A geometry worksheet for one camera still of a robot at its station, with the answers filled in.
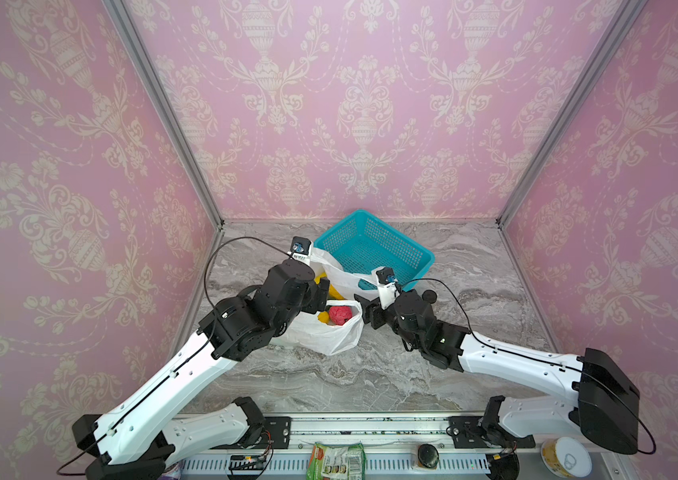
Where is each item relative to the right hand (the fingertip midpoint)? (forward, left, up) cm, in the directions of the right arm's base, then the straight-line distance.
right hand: (367, 290), depth 77 cm
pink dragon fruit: (+1, +8, -15) cm, 17 cm away
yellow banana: (+1, +13, -16) cm, 21 cm away
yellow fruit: (+6, +10, -9) cm, 15 cm away
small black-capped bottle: (+4, -19, -12) cm, 23 cm away
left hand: (-3, +13, +11) cm, 17 cm away
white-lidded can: (-36, -42, -16) cm, 57 cm away
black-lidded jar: (-34, -12, -18) cm, 40 cm away
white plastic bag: (-9, +16, -5) cm, 19 cm away
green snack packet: (-34, +10, -20) cm, 41 cm away
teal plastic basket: (+34, -3, -20) cm, 39 cm away
